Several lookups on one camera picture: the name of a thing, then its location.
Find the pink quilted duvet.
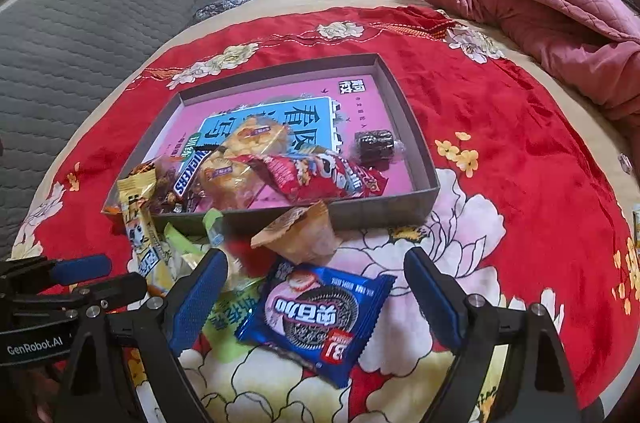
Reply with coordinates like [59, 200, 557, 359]
[402, 0, 640, 129]

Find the green printed snack packet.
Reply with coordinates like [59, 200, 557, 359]
[200, 275, 271, 361]

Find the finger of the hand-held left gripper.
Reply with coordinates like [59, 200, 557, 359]
[75, 273, 148, 310]
[50, 254, 113, 285]

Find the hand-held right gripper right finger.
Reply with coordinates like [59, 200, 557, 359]
[402, 245, 583, 423]

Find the orange clear snack packet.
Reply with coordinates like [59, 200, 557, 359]
[131, 156, 188, 215]

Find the red floral blanket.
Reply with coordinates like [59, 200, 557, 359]
[10, 6, 640, 423]

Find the orange brown snack packet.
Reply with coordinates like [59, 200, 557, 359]
[250, 200, 343, 266]

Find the grey quilted headboard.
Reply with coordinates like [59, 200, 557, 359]
[0, 0, 228, 259]

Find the dark wrapped date candy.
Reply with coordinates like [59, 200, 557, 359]
[352, 129, 406, 165]

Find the yellow cartoon stick packet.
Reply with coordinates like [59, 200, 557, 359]
[116, 166, 173, 294]

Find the brown chocolate bar packet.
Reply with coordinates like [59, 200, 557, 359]
[172, 146, 221, 200]

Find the blue patterned cloth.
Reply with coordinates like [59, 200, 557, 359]
[192, 0, 261, 22]

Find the pale yellow-green snack packet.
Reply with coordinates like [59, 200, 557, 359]
[150, 209, 236, 299]

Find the grey box with pink book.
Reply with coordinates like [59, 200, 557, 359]
[101, 52, 441, 231]

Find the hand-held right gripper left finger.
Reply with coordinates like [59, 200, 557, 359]
[60, 248, 231, 423]

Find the clear yellow cake packet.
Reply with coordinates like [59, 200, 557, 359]
[192, 150, 266, 211]
[220, 114, 293, 159]

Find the blue cookie packet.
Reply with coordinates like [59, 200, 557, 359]
[235, 260, 396, 389]

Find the red snack packet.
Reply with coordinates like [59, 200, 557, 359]
[235, 150, 388, 205]

